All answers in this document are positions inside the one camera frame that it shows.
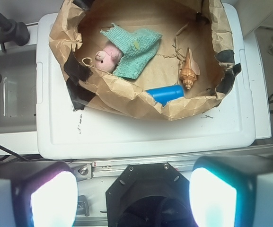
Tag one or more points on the grey sink basin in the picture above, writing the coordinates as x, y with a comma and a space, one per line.
18, 89

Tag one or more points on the blue plastic cylinder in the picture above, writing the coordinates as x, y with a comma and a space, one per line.
163, 95

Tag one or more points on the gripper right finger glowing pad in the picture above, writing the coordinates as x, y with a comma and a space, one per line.
232, 191

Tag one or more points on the orange spiral sea shell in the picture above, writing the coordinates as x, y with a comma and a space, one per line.
190, 71

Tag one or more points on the teal woven cloth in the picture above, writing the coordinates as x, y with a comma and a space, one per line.
138, 48

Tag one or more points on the white plastic tray lid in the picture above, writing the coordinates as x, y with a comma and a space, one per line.
65, 133

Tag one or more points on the black octagonal mount plate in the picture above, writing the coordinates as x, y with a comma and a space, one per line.
149, 195

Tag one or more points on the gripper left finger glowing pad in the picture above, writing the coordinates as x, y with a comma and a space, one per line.
37, 194

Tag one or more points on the crumpled brown paper bag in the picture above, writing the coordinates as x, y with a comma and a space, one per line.
201, 25

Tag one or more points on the pink plush pig toy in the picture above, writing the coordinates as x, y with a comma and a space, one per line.
108, 58

